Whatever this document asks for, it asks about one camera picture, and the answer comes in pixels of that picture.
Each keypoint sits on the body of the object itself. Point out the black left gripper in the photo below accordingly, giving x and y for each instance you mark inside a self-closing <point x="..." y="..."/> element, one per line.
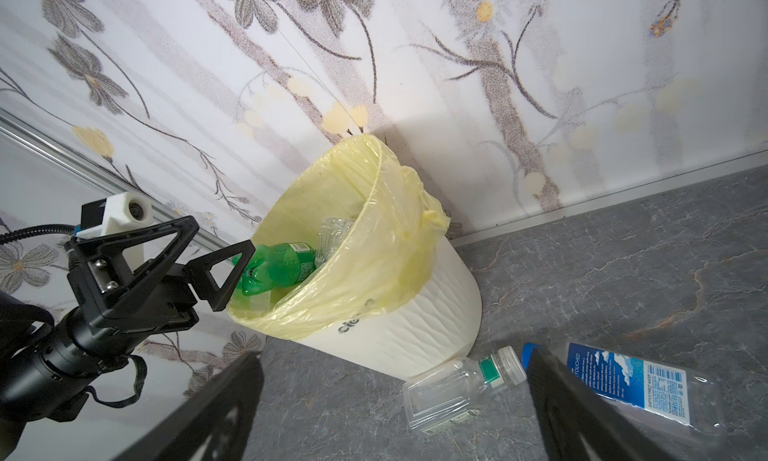
<point x="130" y="286"/>

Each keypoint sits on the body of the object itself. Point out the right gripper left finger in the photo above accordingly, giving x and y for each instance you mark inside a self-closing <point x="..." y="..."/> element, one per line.
<point x="214" y="424"/>

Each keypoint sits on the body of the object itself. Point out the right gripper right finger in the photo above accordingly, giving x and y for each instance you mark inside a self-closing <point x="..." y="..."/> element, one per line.
<point x="575" y="422"/>

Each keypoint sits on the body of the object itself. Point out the small blue label bottle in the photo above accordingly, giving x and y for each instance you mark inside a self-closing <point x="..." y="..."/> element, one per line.
<point x="684" y="404"/>

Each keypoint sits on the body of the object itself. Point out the clear bottle white cap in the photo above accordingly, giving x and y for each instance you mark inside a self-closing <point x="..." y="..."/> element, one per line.
<point x="458" y="390"/>

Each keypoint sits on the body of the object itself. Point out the green soda bottle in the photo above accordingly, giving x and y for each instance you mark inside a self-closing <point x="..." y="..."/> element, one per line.
<point x="282" y="265"/>

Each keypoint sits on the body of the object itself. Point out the clear bottle blue label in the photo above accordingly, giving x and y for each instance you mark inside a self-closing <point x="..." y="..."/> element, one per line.
<point x="332" y="233"/>

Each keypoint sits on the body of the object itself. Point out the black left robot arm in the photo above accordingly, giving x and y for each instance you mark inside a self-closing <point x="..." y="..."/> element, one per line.
<point x="43" y="374"/>

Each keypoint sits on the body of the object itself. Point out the white plastic waste bin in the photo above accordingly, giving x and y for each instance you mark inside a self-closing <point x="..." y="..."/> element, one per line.
<point x="439" y="324"/>

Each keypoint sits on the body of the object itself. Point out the yellow bin liner bag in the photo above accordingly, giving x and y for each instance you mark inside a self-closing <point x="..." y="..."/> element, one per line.
<point x="384" y="261"/>

